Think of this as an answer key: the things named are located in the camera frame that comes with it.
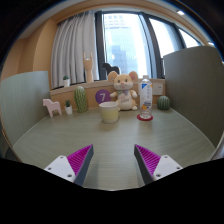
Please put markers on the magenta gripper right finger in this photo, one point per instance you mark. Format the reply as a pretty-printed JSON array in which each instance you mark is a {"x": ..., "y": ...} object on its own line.
[{"x": 152, "y": 166}]

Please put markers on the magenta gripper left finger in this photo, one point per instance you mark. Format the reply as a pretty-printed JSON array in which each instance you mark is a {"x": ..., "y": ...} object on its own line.
[{"x": 73, "y": 167}]

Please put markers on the clear plastic water bottle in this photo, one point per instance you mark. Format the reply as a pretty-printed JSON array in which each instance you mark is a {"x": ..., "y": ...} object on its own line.
[{"x": 145, "y": 97}]

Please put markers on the red round coaster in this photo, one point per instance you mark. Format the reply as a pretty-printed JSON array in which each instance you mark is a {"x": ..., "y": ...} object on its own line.
[{"x": 144, "y": 119}]

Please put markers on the small potted plant on table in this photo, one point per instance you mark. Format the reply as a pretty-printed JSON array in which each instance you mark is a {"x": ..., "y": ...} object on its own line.
[{"x": 68, "y": 107}]

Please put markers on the pink toy horse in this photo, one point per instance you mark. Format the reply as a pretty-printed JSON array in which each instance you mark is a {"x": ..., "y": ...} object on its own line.
[{"x": 52, "y": 106}]

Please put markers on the round green cactus ornament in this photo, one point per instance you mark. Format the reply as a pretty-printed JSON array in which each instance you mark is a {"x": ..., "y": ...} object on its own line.
[{"x": 163, "y": 103}]

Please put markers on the pale yellow cup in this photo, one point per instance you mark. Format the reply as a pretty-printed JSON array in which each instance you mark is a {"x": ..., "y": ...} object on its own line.
[{"x": 109, "y": 111}]

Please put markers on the tall green cactus ornament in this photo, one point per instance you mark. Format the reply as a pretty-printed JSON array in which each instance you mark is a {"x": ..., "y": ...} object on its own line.
[{"x": 80, "y": 99}]

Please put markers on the plush mouse toy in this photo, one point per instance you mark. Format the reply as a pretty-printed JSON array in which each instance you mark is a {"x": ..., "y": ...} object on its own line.
[{"x": 124, "y": 93}]

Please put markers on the purple number seven disc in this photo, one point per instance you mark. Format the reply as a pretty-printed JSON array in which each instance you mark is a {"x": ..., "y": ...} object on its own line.
[{"x": 102, "y": 95}]

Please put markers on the small potted plant on sill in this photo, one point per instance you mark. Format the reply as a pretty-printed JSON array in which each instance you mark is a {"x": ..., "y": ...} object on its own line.
[{"x": 66, "y": 81}]

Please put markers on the left grey partition panel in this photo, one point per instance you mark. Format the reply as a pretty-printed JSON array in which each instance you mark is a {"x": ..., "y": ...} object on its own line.
[{"x": 21, "y": 102}]

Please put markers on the grey partition panel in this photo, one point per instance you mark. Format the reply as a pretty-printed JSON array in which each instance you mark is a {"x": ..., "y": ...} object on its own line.
[
  {"x": 194, "y": 79},
  {"x": 21, "y": 102}
]

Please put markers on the right grey partition panel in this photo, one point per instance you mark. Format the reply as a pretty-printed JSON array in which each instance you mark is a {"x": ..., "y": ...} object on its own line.
[{"x": 194, "y": 79}]

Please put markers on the wooden hand sculpture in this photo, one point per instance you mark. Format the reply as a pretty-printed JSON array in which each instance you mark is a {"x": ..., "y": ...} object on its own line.
[{"x": 88, "y": 66}]

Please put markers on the black animal figurine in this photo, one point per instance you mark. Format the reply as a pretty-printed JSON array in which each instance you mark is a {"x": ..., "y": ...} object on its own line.
[{"x": 110, "y": 68}]

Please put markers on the grey curtain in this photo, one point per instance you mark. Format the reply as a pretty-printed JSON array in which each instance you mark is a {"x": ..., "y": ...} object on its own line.
[{"x": 75, "y": 39}]

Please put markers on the white wall socket right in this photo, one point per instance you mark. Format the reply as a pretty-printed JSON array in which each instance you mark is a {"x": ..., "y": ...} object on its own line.
[{"x": 157, "y": 89}]

